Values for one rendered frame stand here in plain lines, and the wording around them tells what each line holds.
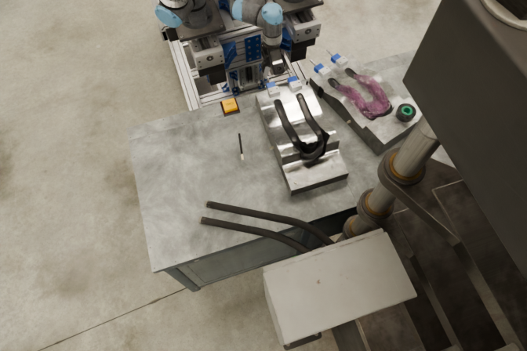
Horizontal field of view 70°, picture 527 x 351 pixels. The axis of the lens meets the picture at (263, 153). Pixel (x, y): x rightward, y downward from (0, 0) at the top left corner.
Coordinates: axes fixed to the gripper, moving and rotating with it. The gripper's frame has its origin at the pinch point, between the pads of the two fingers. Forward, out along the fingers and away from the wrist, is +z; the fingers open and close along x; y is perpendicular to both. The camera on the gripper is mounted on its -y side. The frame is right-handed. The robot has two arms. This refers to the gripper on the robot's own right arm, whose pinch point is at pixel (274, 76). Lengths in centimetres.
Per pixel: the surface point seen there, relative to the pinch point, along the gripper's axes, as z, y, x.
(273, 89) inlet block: 9.2, -0.4, 0.3
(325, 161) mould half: 14.9, -39.5, -10.2
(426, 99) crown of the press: -83, -75, 1
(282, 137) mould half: 9.2, -25.7, 4.5
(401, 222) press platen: -28, -82, -10
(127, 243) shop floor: 101, -18, 101
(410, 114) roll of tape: 6, -34, -51
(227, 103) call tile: 17.2, 4.3, 21.5
